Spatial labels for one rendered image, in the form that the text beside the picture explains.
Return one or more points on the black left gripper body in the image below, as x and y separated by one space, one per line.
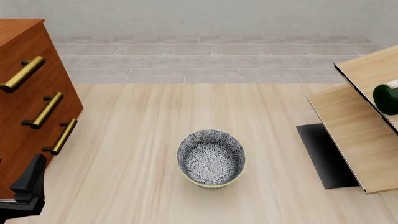
28 207

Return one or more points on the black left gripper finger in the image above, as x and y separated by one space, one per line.
31 179

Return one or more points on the pale wooden wine rack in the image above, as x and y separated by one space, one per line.
351 130

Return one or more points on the dark green wine bottle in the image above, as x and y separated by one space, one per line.
386 100

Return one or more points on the brown wooden cabinet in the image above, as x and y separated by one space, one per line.
28 42

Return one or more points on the blue white patterned bowl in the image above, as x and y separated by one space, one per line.
211 161

